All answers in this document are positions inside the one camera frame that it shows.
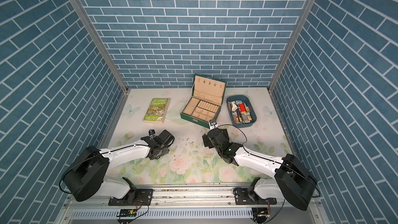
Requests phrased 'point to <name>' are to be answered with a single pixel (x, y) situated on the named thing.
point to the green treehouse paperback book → (156, 110)
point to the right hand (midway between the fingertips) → (212, 133)
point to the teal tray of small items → (241, 111)
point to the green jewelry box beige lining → (207, 98)
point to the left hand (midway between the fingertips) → (166, 151)
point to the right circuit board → (260, 212)
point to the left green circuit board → (127, 212)
